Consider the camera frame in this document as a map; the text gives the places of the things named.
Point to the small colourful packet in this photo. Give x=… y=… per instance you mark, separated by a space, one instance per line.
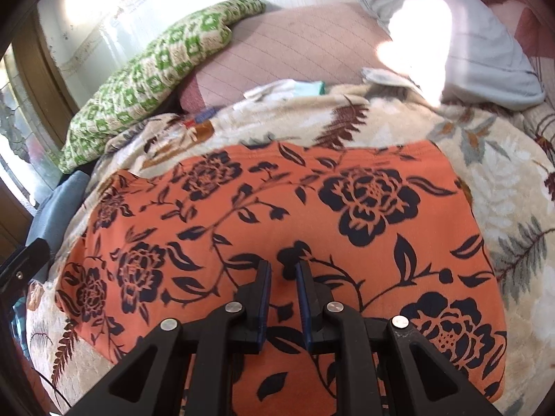
x=200 y=119

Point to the orange black floral shirt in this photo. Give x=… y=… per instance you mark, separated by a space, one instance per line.
x=260 y=190

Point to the cream leaf print blanket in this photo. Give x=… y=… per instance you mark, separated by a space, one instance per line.
x=498 y=208

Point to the green checkered pillow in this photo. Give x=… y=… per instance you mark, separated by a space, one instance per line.
x=143 y=82

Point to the blue folded cloth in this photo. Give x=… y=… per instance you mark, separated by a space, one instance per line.
x=56 y=216

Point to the white patterned cloth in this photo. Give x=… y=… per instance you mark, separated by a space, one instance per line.
x=386 y=79

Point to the striped beige cushion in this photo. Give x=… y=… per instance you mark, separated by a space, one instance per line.
x=542 y=125

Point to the wooden door with glass panel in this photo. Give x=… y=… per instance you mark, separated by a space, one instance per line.
x=30 y=108

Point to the grey pillow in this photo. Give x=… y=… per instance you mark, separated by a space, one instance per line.
x=477 y=43

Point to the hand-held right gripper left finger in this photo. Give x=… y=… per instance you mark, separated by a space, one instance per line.
x=265 y=299

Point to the blue striped garment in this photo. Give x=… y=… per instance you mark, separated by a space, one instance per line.
x=21 y=325

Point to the small white cloth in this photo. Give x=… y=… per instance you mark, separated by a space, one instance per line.
x=271 y=90

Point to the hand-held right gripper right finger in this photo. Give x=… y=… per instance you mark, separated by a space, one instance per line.
x=303 y=307

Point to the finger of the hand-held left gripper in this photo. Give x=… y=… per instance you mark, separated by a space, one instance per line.
x=26 y=264

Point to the pink quilted bed sheet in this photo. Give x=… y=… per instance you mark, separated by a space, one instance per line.
x=295 y=47

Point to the small teal cloth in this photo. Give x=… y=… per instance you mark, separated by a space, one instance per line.
x=310 y=88

